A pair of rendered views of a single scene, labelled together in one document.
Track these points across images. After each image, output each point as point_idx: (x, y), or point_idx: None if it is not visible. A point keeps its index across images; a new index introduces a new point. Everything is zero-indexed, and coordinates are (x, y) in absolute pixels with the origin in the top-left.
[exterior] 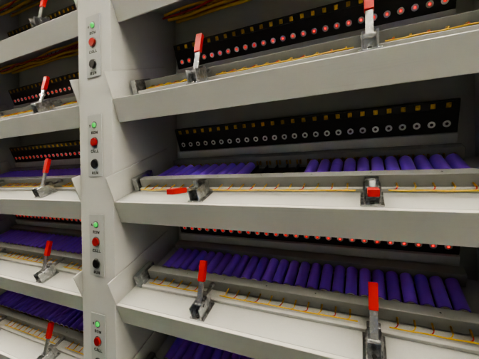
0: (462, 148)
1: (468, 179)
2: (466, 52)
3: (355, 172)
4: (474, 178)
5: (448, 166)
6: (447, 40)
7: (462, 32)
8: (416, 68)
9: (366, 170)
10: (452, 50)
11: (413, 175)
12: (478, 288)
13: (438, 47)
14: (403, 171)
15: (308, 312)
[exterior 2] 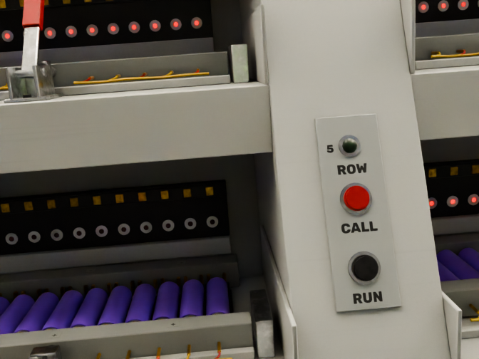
0: (234, 266)
1: (211, 338)
2: (176, 124)
3: (26, 334)
4: (219, 335)
5: (194, 308)
6: (145, 102)
7: (165, 92)
8: (105, 142)
9: (57, 326)
10: (155, 120)
11: (125, 337)
12: None
13: (132, 111)
14: (113, 328)
15: None
